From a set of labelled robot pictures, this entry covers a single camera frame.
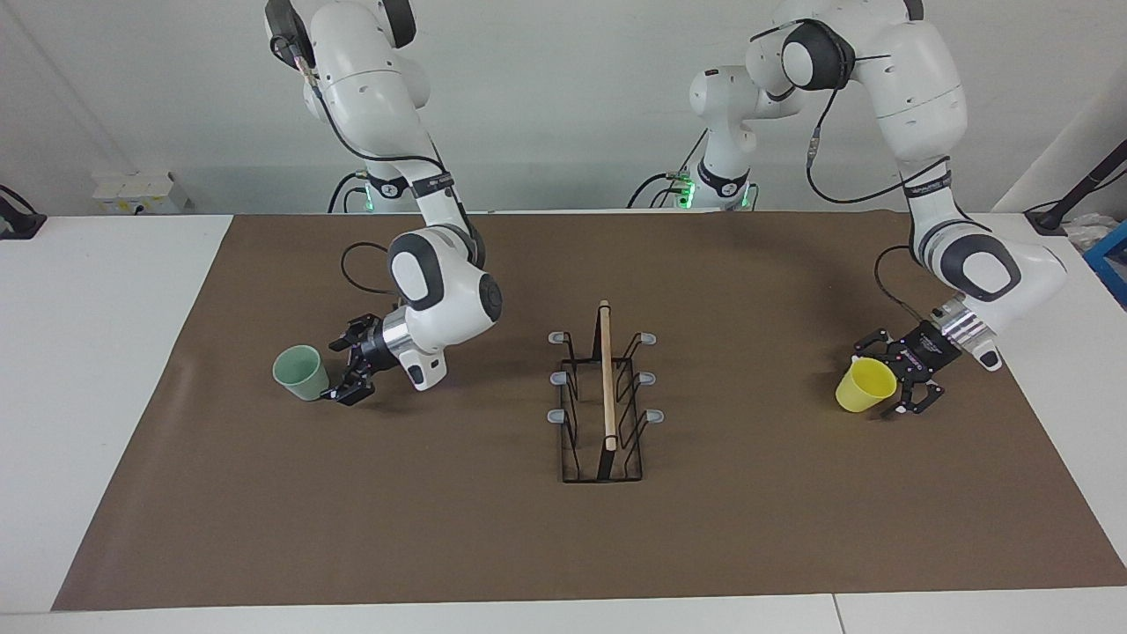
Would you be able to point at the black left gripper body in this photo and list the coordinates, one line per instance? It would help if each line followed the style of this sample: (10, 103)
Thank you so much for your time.
(929, 350)

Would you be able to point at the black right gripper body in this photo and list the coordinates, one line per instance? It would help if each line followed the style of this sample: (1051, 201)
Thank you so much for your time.
(371, 345)

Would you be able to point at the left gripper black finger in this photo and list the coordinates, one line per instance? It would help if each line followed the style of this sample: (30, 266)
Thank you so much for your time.
(876, 339)
(920, 398)

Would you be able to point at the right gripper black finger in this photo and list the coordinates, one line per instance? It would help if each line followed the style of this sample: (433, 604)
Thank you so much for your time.
(350, 387)
(348, 336)

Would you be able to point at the yellow plastic cup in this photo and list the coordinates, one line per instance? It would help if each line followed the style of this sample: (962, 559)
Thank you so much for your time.
(865, 387)

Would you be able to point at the pale green plastic cup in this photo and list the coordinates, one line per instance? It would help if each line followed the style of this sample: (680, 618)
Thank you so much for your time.
(301, 372)

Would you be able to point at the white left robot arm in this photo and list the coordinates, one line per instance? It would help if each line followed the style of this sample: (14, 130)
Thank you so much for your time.
(916, 79)

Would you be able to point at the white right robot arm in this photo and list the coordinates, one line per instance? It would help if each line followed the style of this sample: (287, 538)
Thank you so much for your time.
(370, 79)

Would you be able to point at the brown table mat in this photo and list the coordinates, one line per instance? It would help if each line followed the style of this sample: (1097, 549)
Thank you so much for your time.
(440, 528)

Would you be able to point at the clear plastic bag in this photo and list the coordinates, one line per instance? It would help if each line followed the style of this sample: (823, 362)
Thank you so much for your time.
(1090, 231)

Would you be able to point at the blue box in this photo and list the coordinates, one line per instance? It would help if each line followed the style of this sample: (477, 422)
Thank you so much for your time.
(1111, 260)

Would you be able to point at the black stand with pole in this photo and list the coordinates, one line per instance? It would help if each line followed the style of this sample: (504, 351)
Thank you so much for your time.
(1079, 189)

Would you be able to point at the white power strip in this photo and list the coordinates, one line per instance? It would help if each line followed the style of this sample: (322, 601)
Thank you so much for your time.
(136, 192)

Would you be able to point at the black table clamp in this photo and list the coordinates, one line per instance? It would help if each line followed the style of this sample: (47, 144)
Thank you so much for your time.
(16, 220)

